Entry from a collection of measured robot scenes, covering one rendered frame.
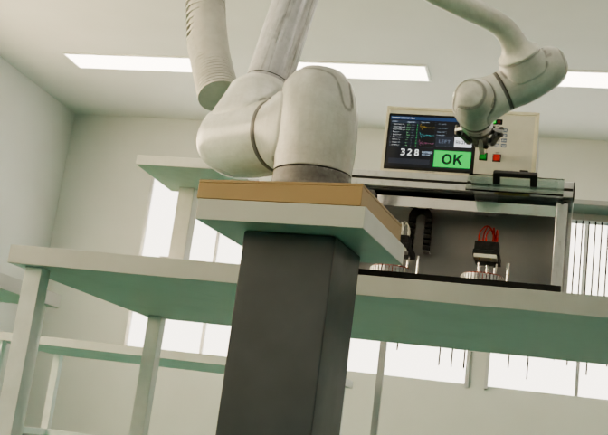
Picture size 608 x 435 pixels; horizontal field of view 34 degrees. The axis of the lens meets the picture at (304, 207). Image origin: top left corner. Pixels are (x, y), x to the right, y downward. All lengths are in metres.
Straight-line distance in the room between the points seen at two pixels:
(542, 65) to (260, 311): 0.99
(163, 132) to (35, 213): 1.48
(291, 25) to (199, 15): 1.86
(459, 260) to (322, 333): 1.20
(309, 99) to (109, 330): 8.13
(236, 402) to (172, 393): 7.82
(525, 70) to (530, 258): 0.69
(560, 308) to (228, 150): 0.86
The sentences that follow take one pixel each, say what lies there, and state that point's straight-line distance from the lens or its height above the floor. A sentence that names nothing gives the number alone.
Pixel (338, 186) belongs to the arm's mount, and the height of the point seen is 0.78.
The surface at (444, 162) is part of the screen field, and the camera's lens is 2.90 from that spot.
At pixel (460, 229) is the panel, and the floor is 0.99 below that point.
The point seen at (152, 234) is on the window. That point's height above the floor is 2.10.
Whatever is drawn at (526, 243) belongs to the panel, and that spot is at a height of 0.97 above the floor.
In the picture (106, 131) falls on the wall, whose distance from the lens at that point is 10.48.
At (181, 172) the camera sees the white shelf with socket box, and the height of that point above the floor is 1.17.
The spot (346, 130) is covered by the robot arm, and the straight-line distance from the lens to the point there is 1.94.
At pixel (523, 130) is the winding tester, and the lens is 2.92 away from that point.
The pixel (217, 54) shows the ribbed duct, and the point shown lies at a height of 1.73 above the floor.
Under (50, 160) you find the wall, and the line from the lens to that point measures 10.28.
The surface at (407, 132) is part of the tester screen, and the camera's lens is 2.94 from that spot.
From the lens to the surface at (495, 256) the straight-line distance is 2.72.
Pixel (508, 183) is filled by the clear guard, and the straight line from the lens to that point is 2.61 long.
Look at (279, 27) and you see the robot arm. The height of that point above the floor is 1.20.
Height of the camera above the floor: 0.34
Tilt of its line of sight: 13 degrees up
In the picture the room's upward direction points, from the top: 7 degrees clockwise
